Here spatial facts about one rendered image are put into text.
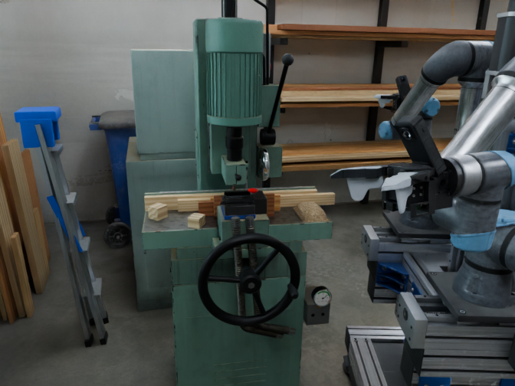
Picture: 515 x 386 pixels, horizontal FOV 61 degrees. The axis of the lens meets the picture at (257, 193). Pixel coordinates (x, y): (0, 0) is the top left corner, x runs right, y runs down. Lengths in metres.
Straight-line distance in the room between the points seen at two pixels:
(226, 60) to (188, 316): 0.81
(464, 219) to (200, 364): 1.03
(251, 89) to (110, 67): 2.41
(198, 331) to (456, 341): 0.78
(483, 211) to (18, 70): 3.37
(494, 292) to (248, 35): 0.95
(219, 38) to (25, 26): 2.55
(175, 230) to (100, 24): 2.53
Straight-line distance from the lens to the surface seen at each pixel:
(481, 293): 1.26
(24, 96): 3.77
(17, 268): 2.63
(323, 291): 1.45
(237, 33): 1.32
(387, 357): 2.02
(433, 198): 0.78
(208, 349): 1.57
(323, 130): 4.02
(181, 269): 1.40
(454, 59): 1.61
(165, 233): 1.34
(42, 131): 2.05
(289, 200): 1.52
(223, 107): 1.34
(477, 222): 0.91
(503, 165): 0.90
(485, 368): 1.39
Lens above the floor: 1.43
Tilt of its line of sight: 19 degrees down
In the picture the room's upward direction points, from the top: 1 degrees clockwise
